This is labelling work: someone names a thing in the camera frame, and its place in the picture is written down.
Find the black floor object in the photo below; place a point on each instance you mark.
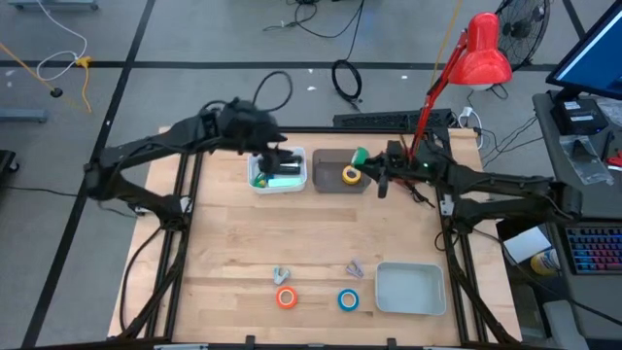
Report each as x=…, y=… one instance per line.
x=6, y=163

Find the yellow tape roll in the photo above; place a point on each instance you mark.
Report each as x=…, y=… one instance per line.
x=344, y=176

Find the clear plastic bag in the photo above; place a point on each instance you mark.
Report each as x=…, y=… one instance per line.
x=585, y=160

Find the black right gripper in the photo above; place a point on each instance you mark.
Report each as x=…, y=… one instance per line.
x=410, y=167

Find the purple staple remover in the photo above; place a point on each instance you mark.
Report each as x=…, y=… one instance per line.
x=356, y=269

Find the grey table leg base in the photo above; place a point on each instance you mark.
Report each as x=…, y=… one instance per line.
x=22, y=115
x=53, y=5

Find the small black box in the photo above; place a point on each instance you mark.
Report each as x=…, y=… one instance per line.
x=578, y=116

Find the green tape roll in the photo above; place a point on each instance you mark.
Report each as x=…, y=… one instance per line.
x=358, y=154

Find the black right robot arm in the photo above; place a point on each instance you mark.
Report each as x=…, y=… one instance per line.
x=510, y=187

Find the white paper box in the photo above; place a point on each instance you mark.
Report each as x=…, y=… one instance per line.
x=525, y=245

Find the red tool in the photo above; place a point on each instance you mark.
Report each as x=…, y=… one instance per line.
x=616, y=160

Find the grey side desk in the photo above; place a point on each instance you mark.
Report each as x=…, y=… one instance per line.
x=559, y=165

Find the black aluminium table frame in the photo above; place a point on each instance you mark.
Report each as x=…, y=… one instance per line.
x=311, y=130

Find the mint green stapler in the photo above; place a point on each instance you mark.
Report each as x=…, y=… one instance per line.
x=286, y=183

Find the black stapler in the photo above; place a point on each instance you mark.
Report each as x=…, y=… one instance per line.
x=294, y=168

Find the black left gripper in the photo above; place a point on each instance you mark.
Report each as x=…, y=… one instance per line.
x=248, y=126

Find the orange tape roll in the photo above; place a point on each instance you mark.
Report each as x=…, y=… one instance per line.
x=279, y=298

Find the backlit rainbow keyboard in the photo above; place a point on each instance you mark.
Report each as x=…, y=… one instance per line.
x=597, y=250

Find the grey plastic tray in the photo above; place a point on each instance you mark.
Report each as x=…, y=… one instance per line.
x=410, y=289

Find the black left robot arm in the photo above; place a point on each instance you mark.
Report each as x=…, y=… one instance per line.
x=146, y=146

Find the dark green mini stapler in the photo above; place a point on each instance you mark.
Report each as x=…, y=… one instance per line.
x=257, y=180

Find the grey staple remover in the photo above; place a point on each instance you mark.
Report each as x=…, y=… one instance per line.
x=279, y=277

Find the blue tape roll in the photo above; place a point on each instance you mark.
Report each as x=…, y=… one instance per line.
x=340, y=300

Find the computer monitor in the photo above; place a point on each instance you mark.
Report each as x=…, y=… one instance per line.
x=597, y=58

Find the grey chair armrest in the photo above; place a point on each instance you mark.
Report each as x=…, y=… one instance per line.
x=563, y=325

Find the black power strip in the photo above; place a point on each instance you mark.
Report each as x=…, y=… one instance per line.
x=379, y=119

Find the white power adapter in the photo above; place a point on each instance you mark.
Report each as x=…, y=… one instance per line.
x=466, y=113

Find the black floor fan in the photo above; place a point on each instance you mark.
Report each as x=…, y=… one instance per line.
x=522, y=29

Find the white plastic bin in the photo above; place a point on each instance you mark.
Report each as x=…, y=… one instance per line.
x=291, y=190

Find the yellow pole with black base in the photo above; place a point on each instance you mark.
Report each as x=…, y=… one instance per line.
x=55, y=92

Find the red desk lamp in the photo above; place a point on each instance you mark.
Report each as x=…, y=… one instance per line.
x=481, y=53

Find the brown plastic bin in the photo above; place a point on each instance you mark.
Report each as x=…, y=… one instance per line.
x=330, y=175

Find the yellow lidded container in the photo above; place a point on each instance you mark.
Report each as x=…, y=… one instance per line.
x=544, y=262

